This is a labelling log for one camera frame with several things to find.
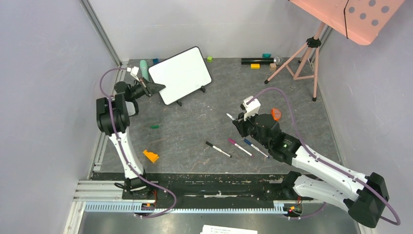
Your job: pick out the pink perforated panel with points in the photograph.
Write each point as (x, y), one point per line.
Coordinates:
(358, 20)

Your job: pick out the black capped whiteboard marker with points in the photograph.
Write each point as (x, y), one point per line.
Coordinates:
(217, 149)

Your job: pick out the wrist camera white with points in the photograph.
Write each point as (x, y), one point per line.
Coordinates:
(133, 71)
(250, 107)

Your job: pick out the beige wooden block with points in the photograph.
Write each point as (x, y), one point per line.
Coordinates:
(273, 67)

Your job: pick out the blue capped whiteboard marker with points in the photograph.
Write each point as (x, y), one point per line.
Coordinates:
(255, 147)

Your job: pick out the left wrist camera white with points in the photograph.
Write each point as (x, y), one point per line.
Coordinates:
(133, 71)

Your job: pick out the orange rounded toy brick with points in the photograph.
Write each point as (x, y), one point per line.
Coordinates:
(276, 114)

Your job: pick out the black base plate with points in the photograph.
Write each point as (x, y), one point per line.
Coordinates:
(218, 190)

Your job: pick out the teal block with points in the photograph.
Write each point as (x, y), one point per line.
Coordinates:
(266, 55)

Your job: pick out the yellow block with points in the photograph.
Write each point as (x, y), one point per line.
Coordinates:
(255, 66)

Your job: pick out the white paper sheet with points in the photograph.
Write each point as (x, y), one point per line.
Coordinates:
(209, 229)

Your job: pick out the light blue cable duct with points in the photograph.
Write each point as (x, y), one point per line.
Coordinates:
(138, 208)

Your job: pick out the orange wedge toy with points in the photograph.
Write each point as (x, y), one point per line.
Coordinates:
(153, 157)

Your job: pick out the purple capped whiteboard marker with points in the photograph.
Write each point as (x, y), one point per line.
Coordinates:
(239, 147)

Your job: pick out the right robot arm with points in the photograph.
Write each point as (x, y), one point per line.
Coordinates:
(362, 196)

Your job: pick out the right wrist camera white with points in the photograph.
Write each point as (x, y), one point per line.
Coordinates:
(250, 107)

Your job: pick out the pink tripod stand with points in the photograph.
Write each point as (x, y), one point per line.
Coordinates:
(312, 44)

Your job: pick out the white whiteboard black frame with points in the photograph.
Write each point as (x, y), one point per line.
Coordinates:
(182, 74)

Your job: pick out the clear round bulb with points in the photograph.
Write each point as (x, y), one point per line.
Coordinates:
(278, 60)

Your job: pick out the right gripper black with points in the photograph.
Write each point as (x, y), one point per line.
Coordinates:
(240, 123)

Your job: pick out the green whiteboard marker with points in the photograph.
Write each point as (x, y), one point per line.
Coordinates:
(230, 116)

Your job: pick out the black cylinder tube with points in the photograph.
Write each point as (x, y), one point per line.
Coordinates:
(245, 61)

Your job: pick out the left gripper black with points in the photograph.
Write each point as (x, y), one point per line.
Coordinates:
(155, 87)

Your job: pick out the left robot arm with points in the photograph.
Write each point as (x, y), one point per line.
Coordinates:
(113, 119)

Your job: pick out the mint green toy marker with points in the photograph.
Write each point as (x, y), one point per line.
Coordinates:
(143, 65)

